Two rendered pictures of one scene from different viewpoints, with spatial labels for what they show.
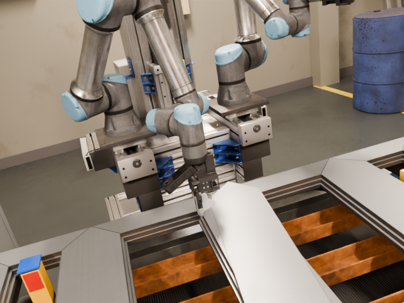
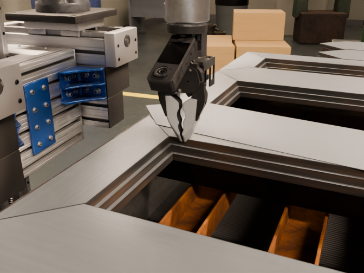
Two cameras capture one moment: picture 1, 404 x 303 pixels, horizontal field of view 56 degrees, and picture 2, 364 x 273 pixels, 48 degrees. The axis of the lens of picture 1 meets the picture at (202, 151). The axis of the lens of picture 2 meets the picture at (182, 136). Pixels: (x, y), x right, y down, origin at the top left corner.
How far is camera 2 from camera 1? 95 cm
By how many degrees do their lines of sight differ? 50
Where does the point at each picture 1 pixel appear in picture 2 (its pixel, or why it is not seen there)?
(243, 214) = (235, 123)
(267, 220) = (272, 119)
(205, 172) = (198, 56)
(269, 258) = (347, 143)
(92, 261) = (112, 263)
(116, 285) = (245, 261)
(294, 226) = not seen: hidden behind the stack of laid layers
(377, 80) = not seen: hidden behind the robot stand
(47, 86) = not seen: outside the picture
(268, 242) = (316, 133)
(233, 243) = (286, 147)
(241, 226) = (259, 132)
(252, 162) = (116, 97)
